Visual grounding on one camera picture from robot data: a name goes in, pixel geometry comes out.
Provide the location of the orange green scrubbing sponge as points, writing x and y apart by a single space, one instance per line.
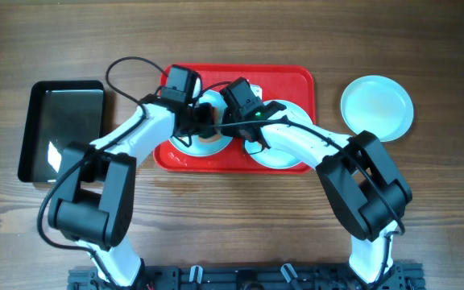
208 133

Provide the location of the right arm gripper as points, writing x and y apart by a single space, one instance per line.
230 131

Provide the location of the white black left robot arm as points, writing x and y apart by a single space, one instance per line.
92 202

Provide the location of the red plastic serving tray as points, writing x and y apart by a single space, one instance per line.
279 82

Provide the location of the black rectangular water tray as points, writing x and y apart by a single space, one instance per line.
59 112

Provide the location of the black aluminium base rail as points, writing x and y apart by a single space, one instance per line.
322 276

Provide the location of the white plate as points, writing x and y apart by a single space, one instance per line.
273 158
379 105
202 147

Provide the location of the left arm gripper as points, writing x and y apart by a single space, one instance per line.
206 121

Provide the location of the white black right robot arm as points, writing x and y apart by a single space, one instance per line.
364 187

